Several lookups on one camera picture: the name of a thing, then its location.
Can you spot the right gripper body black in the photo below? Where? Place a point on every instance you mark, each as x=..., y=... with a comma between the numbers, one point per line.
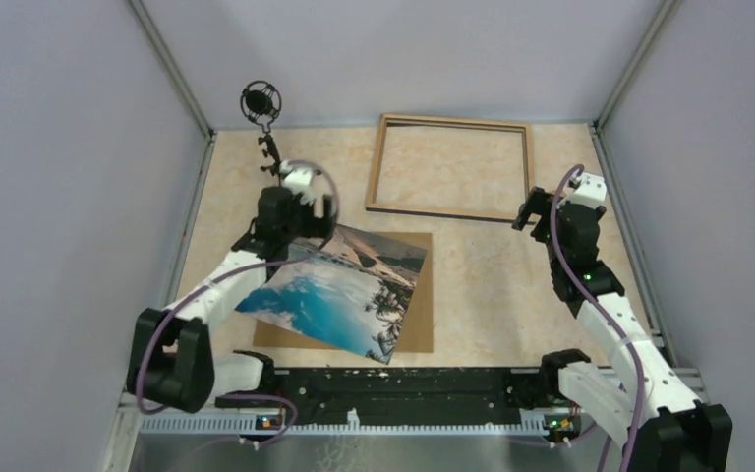
x=540, y=204

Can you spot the white cable duct strip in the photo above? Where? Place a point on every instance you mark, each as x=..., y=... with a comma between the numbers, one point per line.
x=241, y=424

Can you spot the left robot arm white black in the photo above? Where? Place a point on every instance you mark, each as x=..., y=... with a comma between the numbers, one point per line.
x=171, y=364

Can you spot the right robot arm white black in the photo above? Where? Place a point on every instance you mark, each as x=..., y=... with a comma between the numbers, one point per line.
x=655, y=419

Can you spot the black microphone on tripod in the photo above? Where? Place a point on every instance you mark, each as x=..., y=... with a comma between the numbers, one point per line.
x=260, y=104

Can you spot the beach landscape photo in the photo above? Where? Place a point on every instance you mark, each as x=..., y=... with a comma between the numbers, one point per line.
x=352, y=293

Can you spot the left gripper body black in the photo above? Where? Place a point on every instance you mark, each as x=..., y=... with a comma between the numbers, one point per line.
x=304, y=222

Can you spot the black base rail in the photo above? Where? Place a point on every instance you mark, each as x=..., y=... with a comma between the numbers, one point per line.
x=463, y=396

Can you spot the brown cardboard backing board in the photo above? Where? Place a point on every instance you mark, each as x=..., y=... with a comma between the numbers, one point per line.
x=417, y=334

